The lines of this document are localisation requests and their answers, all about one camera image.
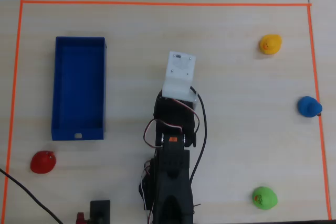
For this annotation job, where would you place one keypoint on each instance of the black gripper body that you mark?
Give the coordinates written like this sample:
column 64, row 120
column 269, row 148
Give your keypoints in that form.
column 160, row 104

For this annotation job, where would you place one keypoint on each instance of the yellow rubber duck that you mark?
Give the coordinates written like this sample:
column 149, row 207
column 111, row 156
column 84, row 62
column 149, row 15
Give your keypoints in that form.
column 271, row 44

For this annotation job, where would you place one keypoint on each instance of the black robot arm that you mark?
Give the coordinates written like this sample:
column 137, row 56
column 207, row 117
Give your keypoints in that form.
column 172, row 176

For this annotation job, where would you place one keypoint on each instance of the blue rectangular plastic box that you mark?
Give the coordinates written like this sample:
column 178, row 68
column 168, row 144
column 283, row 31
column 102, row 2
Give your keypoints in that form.
column 78, row 90

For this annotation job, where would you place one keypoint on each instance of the green rubber duck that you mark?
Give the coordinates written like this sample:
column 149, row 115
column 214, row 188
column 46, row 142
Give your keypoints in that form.
column 264, row 198

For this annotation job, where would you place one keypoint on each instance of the red rubber duck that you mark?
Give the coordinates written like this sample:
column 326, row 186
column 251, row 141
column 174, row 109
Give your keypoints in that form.
column 42, row 163

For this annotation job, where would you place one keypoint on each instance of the blue rubber duck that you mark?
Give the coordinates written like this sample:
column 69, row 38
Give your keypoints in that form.
column 308, row 106

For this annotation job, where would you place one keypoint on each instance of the orange tape strip beside blue duck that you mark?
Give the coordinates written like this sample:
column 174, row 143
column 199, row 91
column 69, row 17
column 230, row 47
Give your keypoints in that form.
column 316, row 85

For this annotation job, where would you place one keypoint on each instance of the orange tape strip beside box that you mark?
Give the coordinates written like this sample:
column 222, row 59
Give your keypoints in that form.
column 13, row 87

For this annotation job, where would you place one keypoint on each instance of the long horizontal orange tape strip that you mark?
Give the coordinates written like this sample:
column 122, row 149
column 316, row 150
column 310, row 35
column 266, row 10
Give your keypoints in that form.
column 168, row 4

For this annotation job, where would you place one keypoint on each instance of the black table clamp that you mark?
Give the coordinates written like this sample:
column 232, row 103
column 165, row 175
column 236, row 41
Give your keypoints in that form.
column 100, row 208

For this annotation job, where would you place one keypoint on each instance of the white camera housing box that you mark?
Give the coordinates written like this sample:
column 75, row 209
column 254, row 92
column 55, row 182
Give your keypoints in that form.
column 178, row 77

